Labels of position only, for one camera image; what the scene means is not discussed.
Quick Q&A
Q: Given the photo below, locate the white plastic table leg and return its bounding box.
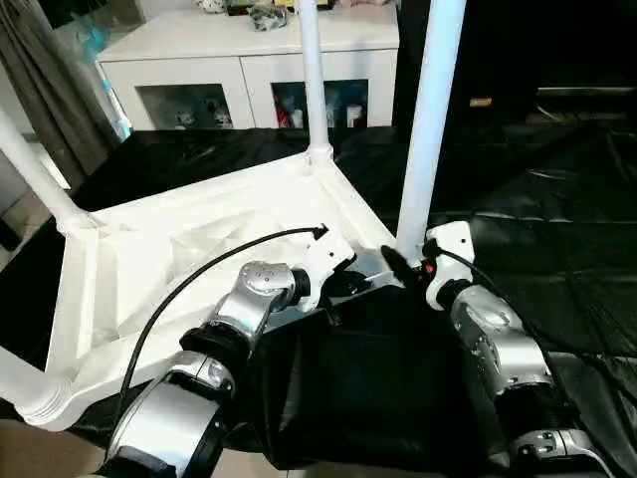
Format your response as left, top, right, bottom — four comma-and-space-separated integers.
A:
297, 0, 335, 168
0, 344, 73, 419
394, 0, 467, 265
0, 105, 99, 232

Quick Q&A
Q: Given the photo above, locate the white upturned plastic table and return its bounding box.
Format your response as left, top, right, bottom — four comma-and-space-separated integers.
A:
20, 149, 424, 431

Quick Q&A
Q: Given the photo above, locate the black work mat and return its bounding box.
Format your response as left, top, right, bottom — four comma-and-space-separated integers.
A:
0, 119, 637, 474

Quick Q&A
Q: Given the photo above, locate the black case with yellow label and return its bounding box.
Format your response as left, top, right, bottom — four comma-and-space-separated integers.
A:
393, 0, 637, 125

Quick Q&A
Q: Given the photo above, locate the white glass-door cabinet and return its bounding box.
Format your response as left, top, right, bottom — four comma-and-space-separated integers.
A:
98, 0, 401, 130

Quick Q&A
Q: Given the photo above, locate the grey crumpled object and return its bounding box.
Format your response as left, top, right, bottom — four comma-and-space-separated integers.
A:
247, 3, 292, 31

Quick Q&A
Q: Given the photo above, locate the grey curtain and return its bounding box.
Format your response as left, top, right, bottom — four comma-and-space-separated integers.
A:
0, 0, 125, 190

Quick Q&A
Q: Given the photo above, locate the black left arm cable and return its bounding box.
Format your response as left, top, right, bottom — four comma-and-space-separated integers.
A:
105, 225, 329, 459

